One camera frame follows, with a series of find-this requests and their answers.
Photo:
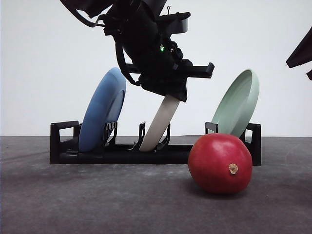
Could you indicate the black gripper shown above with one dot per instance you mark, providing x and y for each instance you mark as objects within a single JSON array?
[{"x": 149, "y": 56}]

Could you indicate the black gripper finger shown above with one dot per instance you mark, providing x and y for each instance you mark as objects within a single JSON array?
[
  {"x": 302, "y": 53},
  {"x": 309, "y": 74}
]

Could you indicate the white plate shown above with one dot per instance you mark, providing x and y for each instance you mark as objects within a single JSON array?
[{"x": 160, "y": 123}]

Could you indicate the red pomegranate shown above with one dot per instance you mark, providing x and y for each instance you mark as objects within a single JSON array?
[{"x": 220, "y": 163}]

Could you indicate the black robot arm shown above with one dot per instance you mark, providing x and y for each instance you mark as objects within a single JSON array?
[{"x": 94, "y": 12}]

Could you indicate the blue plate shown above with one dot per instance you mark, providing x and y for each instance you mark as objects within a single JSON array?
[{"x": 104, "y": 105}]

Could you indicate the green plate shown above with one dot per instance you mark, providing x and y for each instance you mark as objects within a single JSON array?
[{"x": 237, "y": 104}]

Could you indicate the black dish rack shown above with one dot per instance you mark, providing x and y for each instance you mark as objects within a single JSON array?
[{"x": 111, "y": 153}]

